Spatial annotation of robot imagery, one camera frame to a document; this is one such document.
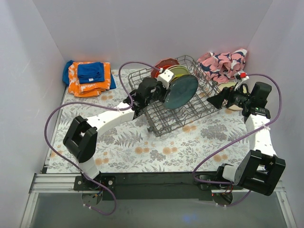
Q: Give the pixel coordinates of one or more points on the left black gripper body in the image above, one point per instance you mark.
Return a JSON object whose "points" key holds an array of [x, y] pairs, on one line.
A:
{"points": [[162, 90]]}

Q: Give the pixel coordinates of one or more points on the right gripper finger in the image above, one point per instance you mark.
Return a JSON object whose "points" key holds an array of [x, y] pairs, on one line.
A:
{"points": [[226, 91], [216, 101]]}

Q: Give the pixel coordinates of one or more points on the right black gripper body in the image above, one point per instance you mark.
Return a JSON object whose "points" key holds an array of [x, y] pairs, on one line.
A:
{"points": [[229, 97]]}

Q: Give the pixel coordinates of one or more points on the cream green plate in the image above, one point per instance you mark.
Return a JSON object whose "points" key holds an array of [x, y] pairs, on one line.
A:
{"points": [[233, 107]]}

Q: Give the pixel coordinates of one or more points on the dark teal plate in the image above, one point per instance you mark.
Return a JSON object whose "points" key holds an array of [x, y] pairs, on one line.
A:
{"points": [[183, 81], [178, 97]]}

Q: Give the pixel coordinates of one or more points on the green polka dot scalloped plate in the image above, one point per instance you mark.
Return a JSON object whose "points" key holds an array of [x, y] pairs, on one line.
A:
{"points": [[178, 76]]}

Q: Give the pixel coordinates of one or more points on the grey wire dish rack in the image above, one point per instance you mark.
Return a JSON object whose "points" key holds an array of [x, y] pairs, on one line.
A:
{"points": [[162, 121]]}

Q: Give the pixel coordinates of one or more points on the orange plate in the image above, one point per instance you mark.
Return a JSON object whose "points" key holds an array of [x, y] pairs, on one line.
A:
{"points": [[158, 72]]}

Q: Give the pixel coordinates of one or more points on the pink and green branch plate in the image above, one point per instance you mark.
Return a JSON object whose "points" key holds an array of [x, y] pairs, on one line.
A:
{"points": [[178, 69]]}

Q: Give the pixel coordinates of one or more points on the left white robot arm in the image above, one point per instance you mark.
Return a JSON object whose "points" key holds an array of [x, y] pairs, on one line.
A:
{"points": [[81, 137]]}

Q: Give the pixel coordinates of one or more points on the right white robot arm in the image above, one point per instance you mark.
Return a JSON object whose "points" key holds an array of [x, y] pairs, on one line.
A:
{"points": [[261, 169]]}

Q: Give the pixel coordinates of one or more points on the pink navy floral cloth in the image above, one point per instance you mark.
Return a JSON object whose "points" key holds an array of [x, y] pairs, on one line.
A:
{"points": [[222, 67]]}

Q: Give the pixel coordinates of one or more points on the floral table mat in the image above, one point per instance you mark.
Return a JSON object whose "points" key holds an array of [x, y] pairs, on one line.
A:
{"points": [[207, 142]]}

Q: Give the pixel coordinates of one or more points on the blue folded towel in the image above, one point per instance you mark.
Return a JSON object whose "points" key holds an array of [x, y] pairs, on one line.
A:
{"points": [[91, 73]]}

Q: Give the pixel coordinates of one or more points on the orange patterned cloth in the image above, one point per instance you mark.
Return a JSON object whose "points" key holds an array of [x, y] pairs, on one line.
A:
{"points": [[90, 89]]}

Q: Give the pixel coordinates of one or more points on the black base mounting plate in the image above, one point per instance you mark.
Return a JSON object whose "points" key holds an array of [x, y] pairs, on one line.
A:
{"points": [[157, 185]]}

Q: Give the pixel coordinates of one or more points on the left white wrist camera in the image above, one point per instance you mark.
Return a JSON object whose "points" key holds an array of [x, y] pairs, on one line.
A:
{"points": [[165, 78]]}

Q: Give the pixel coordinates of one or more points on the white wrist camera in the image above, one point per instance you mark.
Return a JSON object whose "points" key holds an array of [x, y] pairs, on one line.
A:
{"points": [[241, 77], [165, 78]]}

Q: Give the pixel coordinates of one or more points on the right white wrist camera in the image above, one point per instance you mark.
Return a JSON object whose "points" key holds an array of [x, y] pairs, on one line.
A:
{"points": [[241, 77]]}

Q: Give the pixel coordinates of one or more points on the aluminium frame rail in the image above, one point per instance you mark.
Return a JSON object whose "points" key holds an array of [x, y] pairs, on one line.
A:
{"points": [[64, 183]]}

